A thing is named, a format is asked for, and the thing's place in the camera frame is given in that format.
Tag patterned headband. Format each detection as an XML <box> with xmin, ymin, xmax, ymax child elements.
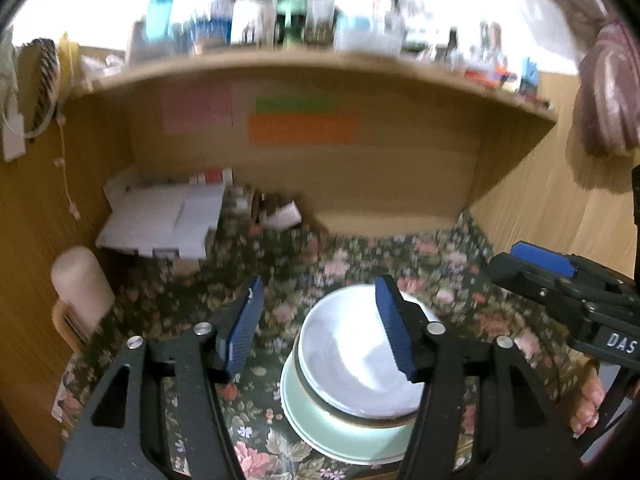
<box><xmin>24</xmin><ymin>37</ymin><xmax>62</xmax><ymax>132</ymax></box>

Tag orange sticky note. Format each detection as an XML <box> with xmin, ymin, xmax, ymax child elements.
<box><xmin>247</xmin><ymin>114</ymin><xmax>359</xmax><ymax>147</ymax></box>

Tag white paper tag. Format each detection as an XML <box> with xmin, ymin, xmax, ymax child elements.
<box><xmin>2</xmin><ymin>115</ymin><xmax>27</xmax><ymax>162</ymax></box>

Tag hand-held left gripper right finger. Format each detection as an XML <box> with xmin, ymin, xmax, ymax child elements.
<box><xmin>375</xmin><ymin>274</ymin><xmax>583</xmax><ymax>480</ymax></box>

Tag tall blue liquid bottle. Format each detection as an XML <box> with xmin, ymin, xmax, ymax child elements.
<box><xmin>145</xmin><ymin>0</ymin><xmax>174</xmax><ymax>44</ymax></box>

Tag blue and white box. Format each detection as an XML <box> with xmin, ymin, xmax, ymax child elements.
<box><xmin>520</xmin><ymin>57</ymin><xmax>542</xmax><ymax>97</ymax></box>

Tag white cord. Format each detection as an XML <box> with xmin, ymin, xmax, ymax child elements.
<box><xmin>54</xmin><ymin>115</ymin><xmax>82</xmax><ymax>219</ymax></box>

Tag small white paper box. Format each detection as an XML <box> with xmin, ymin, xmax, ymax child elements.
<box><xmin>260</xmin><ymin>200</ymin><xmax>302</xmax><ymax>229</ymax></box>

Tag floral tablecloth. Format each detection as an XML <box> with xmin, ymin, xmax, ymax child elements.
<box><xmin>52</xmin><ymin>195</ymin><xmax>601</xmax><ymax>480</ymax></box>

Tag mint green pump bottle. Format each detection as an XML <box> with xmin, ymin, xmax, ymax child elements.
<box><xmin>275</xmin><ymin>0</ymin><xmax>307</xmax><ymax>47</ymax></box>

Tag pink sticky note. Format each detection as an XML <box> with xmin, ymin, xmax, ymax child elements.
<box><xmin>161</xmin><ymin>82</ymin><xmax>234</xmax><ymax>134</ymax></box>

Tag pink bowl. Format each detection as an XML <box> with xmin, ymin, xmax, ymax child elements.
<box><xmin>294</xmin><ymin>284</ymin><xmax>443</xmax><ymax>429</ymax></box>

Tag orange capped marker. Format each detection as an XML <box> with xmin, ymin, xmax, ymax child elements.
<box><xmin>465</xmin><ymin>66</ymin><xmax>517</xmax><ymax>84</ymax></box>

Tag striped pink curtain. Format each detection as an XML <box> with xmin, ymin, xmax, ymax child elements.
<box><xmin>510</xmin><ymin>0</ymin><xmax>640</xmax><ymax>159</ymax></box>

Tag clear bottle with illustrated label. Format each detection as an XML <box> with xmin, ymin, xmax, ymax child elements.
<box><xmin>235</xmin><ymin>0</ymin><xmax>276</xmax><ymax>44</ymax></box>

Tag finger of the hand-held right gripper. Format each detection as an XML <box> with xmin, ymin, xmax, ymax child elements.
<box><xmin>486</xmin><ymin>254</ymin><xmax>593</xmax><ymax>323</ymax></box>
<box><xmin>511</xmin><ymin>241</ymin><xmax>631</xmax><ymax>292</ymax></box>

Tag square glass bottle blue liquid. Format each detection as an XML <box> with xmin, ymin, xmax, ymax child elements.
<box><xmin>206</xmin><ymin>0</ymin><xmax>236</xmax><ymax>44</ymax></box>

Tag white cardboard boxes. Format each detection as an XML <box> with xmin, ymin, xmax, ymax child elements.
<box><xmin>95</xmin><ymin>167</ymin><xmax>234</xmax><ymax>262</ymax></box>

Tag green sticky note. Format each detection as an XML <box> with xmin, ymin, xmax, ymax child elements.
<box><xmin>255</xmin><ymin>97</ymin><xmax>334</xmax><ymax>114</ymax></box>

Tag yellow hair accessory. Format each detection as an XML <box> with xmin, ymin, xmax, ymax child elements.
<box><xmin>57</xmin><ymin>32</ymin><xmax>82</xmax><ymax>97</ymax></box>

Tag white bowl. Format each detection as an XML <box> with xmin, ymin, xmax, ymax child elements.
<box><xmin>301</xmin><ymin>285</ymin><xmax>441</xmax><ymax>418</ymax></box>

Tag person's right hand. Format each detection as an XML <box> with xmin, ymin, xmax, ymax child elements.
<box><xmin>570</xmin><ymin>362</ymin><xmax>602</xmax><ymax>437</ymax></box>

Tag clear bottle with silver cap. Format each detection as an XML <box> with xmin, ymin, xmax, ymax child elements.
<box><xmin>306</xmin><ymin>0</ymin><xmax>335</xmax><ymax>44</ymax></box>

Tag stack of small books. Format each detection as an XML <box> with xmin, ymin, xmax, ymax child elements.
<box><xmin>232</xmin><ymin>187</ymin><xmax>266</xmax><ymax>222</ymax></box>

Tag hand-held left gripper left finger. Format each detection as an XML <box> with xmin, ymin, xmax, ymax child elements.
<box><xmin>57</xmin><ymin>275</ymin><xmax>266</xmax><ymax>480</ymax></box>

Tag light blue jar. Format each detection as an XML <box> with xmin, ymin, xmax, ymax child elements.
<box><xmin>335</xmin><ymin>12</ymin><xmax>374</xmax><ymax>44</ymax></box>

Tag white fluffy headband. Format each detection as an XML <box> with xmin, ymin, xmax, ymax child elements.
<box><xmin>0</xmin><ymin>25</ymin><xmax>22</xmax><ymax>111</ymax></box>

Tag mint green plate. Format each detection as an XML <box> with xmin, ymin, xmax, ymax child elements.
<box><xmin>279</xmin><ymin>347</ymin><xmax>433</xmax><ymax>464</ymax></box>

